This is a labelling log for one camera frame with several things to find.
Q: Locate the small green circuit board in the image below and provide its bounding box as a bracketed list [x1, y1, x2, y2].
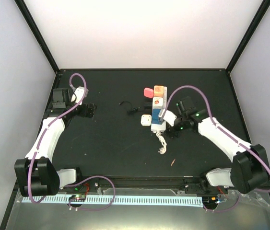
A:
[69, 195, 86, 202]

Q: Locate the white power strip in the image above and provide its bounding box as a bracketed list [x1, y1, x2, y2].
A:
[151, 85, 167, 133]

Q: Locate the beige dragon cube socket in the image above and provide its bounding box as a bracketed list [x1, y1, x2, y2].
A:
[153, 85, 164, 97]

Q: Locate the pink plug adapter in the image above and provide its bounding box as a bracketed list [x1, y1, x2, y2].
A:
[143, 88, 154, 98]

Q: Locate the white tiger cube socket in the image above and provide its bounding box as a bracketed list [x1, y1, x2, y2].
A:
[152, 97, 164, 109]

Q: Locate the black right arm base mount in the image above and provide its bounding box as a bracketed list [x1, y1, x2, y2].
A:
[180, 177, 228, 195]

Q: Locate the light blue slotted cable duct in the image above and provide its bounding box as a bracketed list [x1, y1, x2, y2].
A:
[21, 193, 203, 208]

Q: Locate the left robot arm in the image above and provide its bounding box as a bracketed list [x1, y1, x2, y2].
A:
[14, 87, 97, 197]

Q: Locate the white flat plug adapter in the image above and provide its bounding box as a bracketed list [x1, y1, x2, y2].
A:
[141, 115, 152, 127]

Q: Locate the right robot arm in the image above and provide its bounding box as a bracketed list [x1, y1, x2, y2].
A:
[174, 97, 270, 194]

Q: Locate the blue cube socket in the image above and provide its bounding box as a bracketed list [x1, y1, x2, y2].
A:
[152, 109, 162, 125]

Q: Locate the white coiled power cord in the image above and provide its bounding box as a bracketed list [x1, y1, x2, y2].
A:
[154, 130, 168, 156]

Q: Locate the black thin cable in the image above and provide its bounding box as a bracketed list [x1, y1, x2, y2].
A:
[119, 101, 145, 115]

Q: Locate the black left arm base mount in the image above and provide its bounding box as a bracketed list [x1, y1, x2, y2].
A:
[60, 176, 100, 194]

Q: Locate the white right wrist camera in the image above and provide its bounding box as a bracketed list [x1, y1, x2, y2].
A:
[159, 109, 177, 127]

